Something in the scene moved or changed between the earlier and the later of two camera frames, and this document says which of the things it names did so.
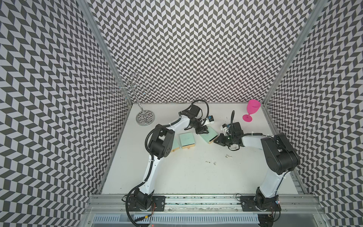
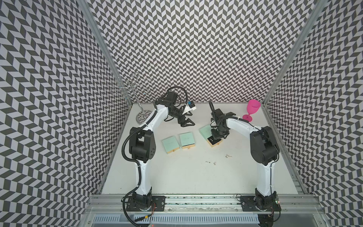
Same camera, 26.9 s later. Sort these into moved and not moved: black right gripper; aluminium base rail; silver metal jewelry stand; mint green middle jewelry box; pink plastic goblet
Moved: black right gripper
Not moved: silver metal jewelry stand; mint green middle jewelry box; pink plastic goblet; aluminium base rail
